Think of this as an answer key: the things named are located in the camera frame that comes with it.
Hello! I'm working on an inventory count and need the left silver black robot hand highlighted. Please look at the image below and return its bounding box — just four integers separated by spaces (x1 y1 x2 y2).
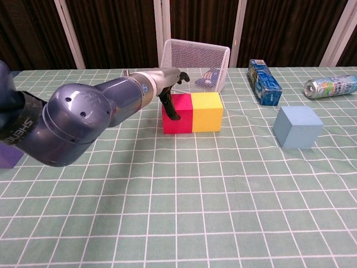
152 68 191 121

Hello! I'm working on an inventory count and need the red foam cube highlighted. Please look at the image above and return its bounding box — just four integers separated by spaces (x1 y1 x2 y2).
162 93 194 135

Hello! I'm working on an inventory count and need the light blue foam cube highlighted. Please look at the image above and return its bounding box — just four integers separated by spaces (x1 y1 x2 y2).
272 106 324 149

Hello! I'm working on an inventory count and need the blue snack packet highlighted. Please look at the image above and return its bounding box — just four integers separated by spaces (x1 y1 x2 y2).
194 69 220 87

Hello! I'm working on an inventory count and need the yellow foam cube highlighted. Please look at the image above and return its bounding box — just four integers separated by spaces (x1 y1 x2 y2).
191 92 224 133

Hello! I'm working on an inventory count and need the dark pleated curtain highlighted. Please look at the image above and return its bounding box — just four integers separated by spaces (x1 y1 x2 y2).
0 0 357 74

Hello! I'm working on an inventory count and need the blue carton box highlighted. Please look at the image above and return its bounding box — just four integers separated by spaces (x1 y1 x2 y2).
248 59 283 106

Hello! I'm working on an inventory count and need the green checked tablecloth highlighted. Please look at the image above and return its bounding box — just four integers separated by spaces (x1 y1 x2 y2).
0 66 357 268

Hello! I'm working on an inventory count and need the light blue beverage can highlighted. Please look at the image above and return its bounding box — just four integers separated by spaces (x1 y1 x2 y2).
303 74 357 99

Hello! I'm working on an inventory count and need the purple foam cube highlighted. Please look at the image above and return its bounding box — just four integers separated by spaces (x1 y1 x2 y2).
0 143 23 169

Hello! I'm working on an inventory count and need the white wire mesh basket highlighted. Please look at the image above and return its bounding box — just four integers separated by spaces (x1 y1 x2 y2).
158 39 231 94

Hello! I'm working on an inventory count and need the white frame post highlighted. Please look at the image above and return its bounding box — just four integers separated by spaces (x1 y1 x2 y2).
228 0 248 68
319 0 357 67
153 0 171 69
54 0 86 70

